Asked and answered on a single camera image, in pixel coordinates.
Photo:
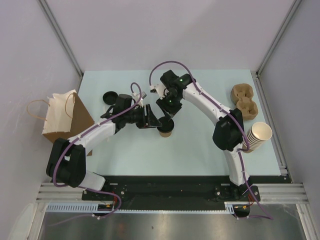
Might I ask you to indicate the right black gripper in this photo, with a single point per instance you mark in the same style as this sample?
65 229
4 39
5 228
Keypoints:
164 107

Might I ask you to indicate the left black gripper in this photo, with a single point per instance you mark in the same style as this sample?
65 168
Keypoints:
151 121

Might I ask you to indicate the brown paper coffee cup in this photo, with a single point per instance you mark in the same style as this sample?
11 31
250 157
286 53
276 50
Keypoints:
165 134

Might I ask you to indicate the black plastic cup lid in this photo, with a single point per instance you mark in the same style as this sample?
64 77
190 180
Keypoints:
110 97

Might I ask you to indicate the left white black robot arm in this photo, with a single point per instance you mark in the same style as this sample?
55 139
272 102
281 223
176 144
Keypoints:
67 164

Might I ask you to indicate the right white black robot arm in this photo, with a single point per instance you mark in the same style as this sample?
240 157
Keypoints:
228 123

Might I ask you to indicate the brown paper takeout bag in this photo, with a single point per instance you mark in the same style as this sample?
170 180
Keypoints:
66 116

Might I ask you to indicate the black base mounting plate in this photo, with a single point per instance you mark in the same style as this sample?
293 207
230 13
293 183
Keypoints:
175 193

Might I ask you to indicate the brown pulp cup carrier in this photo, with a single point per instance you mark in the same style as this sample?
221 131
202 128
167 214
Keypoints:
242 96

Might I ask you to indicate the stack of paper cups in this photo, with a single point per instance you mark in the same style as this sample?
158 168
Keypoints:
258 134

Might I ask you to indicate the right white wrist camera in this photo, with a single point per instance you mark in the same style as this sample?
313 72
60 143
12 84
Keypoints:
159 89

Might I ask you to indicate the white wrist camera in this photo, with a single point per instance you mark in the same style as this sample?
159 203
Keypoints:
139 97
159 89

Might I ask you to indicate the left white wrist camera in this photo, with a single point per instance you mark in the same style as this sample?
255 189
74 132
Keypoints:
139 97

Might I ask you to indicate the aluminium frame rail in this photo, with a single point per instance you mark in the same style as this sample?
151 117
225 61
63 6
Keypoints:
278 193

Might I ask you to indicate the white slotted cable duct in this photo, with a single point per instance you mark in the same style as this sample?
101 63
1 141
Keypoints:
72 207

